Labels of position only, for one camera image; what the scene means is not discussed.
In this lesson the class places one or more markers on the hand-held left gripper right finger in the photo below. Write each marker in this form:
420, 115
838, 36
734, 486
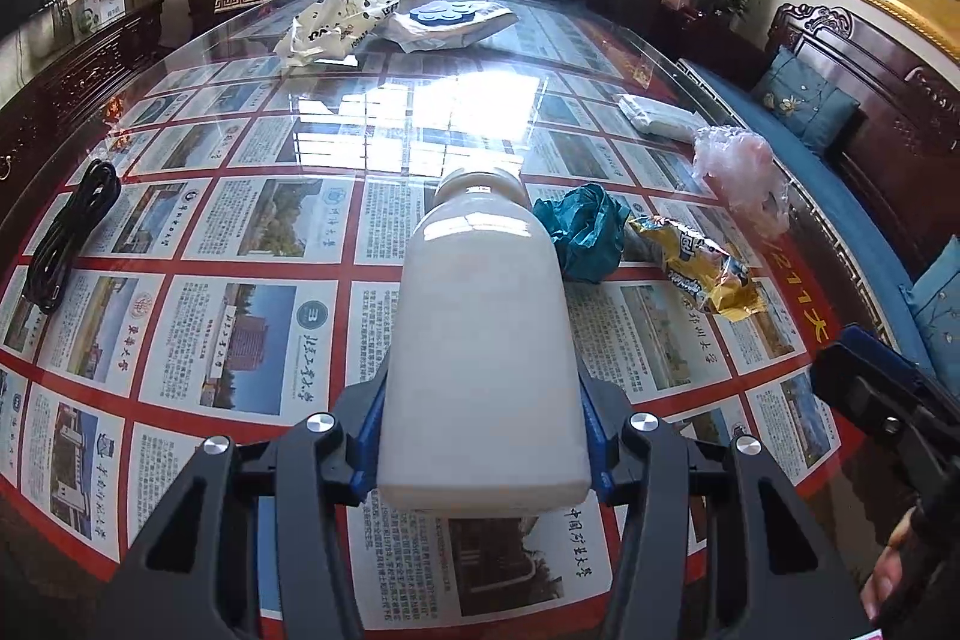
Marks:
598, 449

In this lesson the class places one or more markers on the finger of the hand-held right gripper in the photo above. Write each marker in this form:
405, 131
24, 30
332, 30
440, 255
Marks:
862, 377

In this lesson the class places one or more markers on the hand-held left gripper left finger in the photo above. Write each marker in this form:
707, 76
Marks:
366, 452

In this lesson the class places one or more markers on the white bottle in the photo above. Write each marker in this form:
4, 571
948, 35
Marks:
480, 347

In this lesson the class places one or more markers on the person's right hand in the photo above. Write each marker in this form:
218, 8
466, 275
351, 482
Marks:
885, 584

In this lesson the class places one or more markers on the large blue embroidered pillow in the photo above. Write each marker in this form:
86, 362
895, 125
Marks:
941, 302

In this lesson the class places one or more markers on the yellow snack wrapper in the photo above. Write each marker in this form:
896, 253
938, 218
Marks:
697, 265

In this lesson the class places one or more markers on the teal crumpled paper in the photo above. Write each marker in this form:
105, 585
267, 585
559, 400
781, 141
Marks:
581, 227

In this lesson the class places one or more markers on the pink plastic bag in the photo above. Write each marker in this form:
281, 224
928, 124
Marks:
739, 168

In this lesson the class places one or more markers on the small blue embroidered pillow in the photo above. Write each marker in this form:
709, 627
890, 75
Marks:
806, 100

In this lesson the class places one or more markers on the white sealed packet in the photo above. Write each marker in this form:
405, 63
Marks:
660, 115

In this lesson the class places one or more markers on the glass-topped wooden coffee table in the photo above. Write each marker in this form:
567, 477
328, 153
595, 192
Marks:
262, 123

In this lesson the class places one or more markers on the dark wooden side table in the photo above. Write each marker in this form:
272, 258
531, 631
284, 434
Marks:
675, 25

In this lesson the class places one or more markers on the white printed plastic bag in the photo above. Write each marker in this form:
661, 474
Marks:
337, 21

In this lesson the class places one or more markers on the white and blue package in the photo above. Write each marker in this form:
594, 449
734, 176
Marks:
450, 21

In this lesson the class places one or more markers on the dark wooden television cabinet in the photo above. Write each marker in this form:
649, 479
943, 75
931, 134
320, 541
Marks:
67, 78

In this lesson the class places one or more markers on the white tissue box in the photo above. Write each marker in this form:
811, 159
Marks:
101, 6

